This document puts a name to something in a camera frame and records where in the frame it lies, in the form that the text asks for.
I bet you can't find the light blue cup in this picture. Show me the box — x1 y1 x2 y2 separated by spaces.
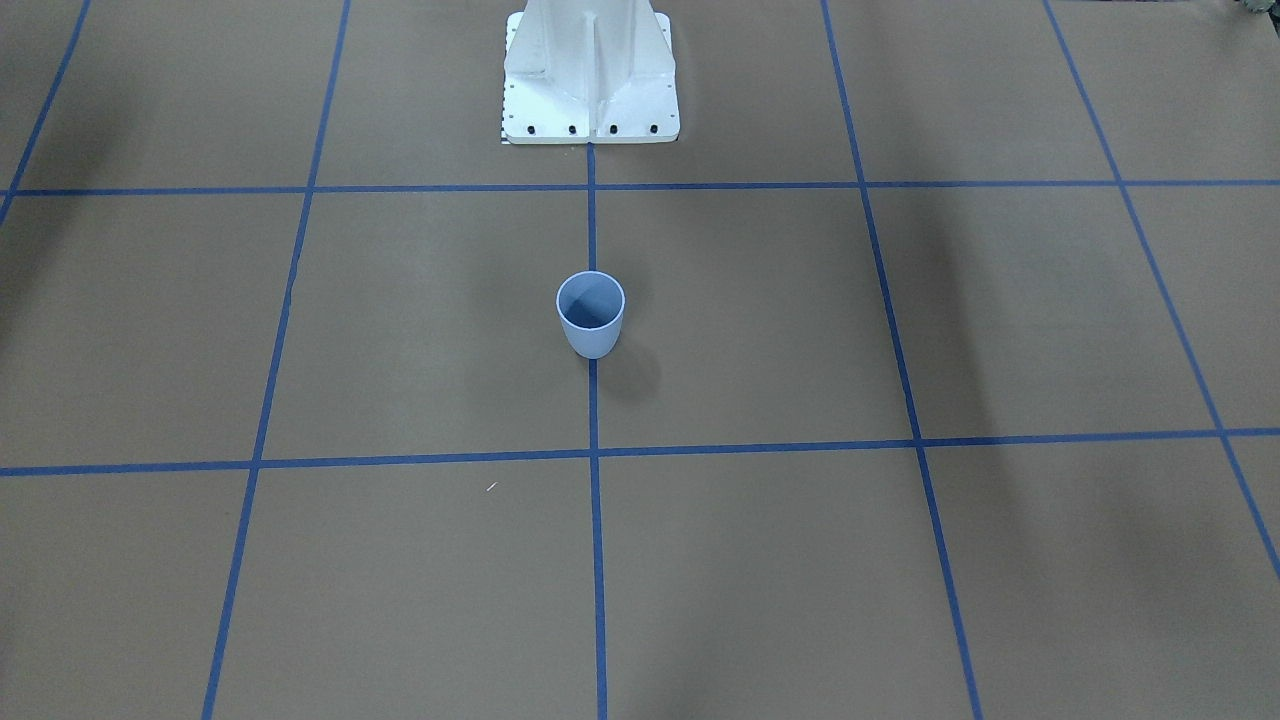
556 270 627 360

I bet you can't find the white central column stand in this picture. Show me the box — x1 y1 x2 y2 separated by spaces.
500 1 681 145

